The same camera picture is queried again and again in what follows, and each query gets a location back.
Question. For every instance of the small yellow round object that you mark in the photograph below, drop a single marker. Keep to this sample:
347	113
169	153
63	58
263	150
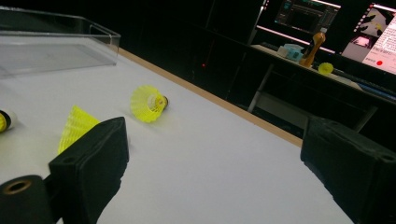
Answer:
326	68

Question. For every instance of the desk with grey metal legs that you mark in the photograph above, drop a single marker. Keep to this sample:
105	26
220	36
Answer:
280	105

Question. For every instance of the light blue box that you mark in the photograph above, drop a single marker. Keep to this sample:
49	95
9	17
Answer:
292	53

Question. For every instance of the bright computer monitor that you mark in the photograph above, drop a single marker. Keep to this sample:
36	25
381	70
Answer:
383	46

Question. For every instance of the dark computer monitor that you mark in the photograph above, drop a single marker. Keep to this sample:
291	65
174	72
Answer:
305	18

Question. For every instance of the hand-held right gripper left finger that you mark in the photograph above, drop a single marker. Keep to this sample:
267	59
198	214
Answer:
90	168

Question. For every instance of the clear plastic tray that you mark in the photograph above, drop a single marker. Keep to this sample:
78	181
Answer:
46	56

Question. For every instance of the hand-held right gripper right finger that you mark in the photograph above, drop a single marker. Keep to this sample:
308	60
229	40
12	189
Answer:
351	174

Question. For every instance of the yellow shuttlecock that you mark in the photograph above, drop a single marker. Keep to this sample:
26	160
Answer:
76	124
6	119
144	104

